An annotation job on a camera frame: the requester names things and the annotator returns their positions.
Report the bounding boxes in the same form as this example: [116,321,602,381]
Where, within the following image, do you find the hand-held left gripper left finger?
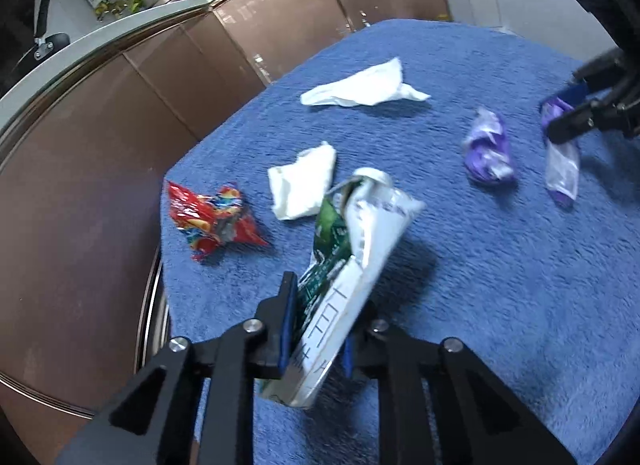
[55,271,297,465]

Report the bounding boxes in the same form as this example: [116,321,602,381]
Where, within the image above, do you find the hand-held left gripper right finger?
[341,317,578,465]

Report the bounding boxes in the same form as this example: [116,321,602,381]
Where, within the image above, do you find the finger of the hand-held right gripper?
[546,95,640,143]
[560,50,633,103]

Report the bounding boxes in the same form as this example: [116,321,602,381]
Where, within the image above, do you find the purple clear wrapper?
[539,97,582,209]

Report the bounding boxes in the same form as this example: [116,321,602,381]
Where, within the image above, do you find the green white carton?
[257,167,427,410]

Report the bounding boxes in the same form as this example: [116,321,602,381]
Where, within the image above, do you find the small purple wrapper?
[461,107,516,186]

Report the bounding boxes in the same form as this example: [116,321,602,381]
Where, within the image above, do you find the blue towel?
[161,19,640,465]

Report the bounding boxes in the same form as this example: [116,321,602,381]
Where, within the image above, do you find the red snack wrapper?
[166,180,271,262]

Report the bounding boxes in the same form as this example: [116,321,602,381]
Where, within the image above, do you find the white crumpled tissue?
[300,57,432,108]
[267,141,337,222]

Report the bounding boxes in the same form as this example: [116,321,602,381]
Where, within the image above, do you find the brown base cabinets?
[0,0,451,426]

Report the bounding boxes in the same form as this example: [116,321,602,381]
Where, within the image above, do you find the black wok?
[15,0,71,70]

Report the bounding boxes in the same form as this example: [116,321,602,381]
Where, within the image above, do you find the metal table frame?
[135,245,171,376]

